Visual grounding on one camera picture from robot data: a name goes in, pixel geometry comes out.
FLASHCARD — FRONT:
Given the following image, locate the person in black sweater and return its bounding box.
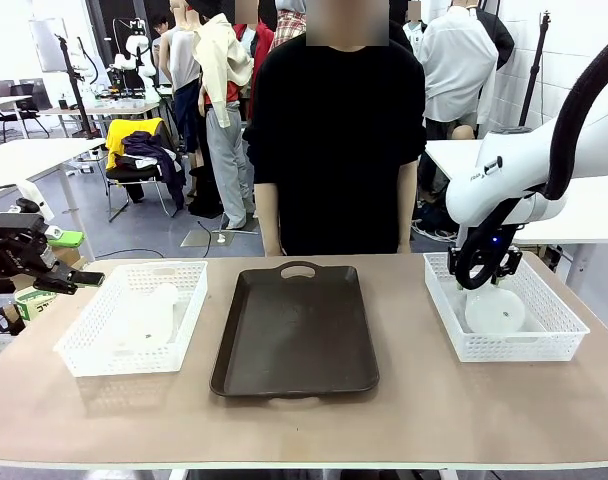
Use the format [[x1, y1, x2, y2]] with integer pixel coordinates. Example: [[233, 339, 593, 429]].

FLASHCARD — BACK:
[[243, 0, 428, 257]]

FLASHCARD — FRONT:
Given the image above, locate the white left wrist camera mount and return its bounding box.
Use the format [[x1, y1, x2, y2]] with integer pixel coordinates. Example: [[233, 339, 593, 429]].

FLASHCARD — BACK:
[[15, 180, 51, 222]]

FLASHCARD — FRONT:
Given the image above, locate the person in red top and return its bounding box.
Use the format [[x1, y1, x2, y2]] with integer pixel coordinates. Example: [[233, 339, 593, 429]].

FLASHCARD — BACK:
[[232, 0, 276, 121]]

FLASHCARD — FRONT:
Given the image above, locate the grey mannequin base plate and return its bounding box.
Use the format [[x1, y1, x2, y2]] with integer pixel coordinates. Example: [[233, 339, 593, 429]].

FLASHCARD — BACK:
[[180, 229, 261, 249]]

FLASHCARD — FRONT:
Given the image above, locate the mannequin with white shirt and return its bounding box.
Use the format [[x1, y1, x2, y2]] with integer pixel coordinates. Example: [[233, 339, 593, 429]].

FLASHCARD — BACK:
[[416, 0, 500, 126]]

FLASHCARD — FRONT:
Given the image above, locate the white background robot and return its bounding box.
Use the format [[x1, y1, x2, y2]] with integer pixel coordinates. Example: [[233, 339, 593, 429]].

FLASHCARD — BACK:
[[109, 17, 161, 92]]

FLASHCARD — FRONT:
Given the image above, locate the person's left forearm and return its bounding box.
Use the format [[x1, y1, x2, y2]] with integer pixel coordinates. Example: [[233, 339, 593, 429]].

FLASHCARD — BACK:
[[396, 160, 419, 255]]

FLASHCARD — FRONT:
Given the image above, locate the white side table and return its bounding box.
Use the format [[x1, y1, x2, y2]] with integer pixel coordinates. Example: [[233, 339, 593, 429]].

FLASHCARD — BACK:
[[423, 138, 608, 247]]

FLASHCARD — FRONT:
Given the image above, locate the dark brown plastic tray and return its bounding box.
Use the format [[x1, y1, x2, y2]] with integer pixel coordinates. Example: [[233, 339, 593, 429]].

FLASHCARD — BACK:
[[209, 260, 381, 400]]

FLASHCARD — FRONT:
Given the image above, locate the person's right forearm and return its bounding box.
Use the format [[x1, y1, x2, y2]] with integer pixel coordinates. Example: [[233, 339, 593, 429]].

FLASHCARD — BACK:
[[253, 181, 285, 257]]

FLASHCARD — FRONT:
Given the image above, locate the mannequin with cream jacket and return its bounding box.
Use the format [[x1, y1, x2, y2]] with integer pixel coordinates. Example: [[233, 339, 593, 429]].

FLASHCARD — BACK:
[[190, 0, 258, 232]]

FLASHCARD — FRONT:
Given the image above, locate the white board panel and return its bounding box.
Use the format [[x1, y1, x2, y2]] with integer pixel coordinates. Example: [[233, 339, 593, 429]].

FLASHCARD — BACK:
[[28, 17, 71, 74]]

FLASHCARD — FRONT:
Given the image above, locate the green white cardboard box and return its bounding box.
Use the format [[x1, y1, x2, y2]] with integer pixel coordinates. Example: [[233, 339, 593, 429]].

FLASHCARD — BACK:
[[13, 286, 60, 322]]

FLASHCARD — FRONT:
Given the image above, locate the yellow garment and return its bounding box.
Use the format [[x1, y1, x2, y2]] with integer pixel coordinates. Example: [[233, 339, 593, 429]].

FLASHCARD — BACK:
[[105, 118, 166, 171]]

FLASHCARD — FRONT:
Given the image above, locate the white table with legs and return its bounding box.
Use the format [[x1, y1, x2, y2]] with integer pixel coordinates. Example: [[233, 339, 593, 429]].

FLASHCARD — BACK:
[[0, 137, 109, 262]]

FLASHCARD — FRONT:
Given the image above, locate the black office chair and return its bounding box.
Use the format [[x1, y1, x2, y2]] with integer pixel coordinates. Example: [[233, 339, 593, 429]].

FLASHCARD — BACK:
[[0, 78, 51, 140]]

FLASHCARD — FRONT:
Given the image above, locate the black hanging jacket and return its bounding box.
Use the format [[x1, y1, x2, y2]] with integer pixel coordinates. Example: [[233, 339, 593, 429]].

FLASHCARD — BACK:
[[476, 6, 516, 71]]

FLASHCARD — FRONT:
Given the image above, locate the black metal chair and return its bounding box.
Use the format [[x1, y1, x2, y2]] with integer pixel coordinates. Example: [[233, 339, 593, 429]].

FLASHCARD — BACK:
[[105, 164, 185, 224]]

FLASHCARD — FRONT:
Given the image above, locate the plaid shirt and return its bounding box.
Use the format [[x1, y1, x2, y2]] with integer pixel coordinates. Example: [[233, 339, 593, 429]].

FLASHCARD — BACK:
[[269, 8, 308, 52]]

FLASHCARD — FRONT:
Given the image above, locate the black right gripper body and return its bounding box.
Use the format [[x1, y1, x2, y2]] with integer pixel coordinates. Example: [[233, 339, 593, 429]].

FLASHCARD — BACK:
[[447, 244, 524, 280]]

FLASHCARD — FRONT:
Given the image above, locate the black tripod stand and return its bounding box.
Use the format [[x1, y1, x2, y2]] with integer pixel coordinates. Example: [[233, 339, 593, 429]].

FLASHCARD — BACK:
[[53, 33, 108, 141]]

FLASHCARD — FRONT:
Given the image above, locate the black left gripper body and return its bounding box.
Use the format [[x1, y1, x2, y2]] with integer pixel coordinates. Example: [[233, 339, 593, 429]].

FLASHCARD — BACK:
[[0, 211, 53, 295]]

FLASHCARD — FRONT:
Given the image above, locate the brown cardboard box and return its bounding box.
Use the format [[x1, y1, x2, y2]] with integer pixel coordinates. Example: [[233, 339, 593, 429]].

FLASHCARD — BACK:
[[53, 244, 88, 267]]

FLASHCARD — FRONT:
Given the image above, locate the translucent conical flask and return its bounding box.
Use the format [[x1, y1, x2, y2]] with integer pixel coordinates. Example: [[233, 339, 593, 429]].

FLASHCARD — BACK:
[[109, 282, 181, 352], [463, 289, 527, 334]]

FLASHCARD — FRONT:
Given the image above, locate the black light stand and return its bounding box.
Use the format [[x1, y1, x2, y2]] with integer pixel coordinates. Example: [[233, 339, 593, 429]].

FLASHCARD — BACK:
[[517, 12, 553, 129]]

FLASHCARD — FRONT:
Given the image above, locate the black cable sleeve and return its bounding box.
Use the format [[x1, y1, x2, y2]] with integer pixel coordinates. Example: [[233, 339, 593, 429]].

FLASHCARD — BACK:
[[455, 29, 608, 292]]

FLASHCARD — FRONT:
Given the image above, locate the mannequin with grey tank top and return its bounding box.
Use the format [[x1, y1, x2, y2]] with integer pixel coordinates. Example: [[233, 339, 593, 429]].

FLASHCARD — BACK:
[[158, 0, 206, 171]]

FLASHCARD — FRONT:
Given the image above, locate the white perforated plastic basket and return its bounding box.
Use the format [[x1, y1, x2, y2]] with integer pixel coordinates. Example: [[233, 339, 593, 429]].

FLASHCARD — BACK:
[[53, 260, 209, 378], [422, 251, 591, 363]]

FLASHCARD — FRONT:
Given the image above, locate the dark purple garment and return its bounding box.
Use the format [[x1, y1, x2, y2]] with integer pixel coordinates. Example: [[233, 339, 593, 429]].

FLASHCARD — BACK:
[[119, 130, 188, 212]]

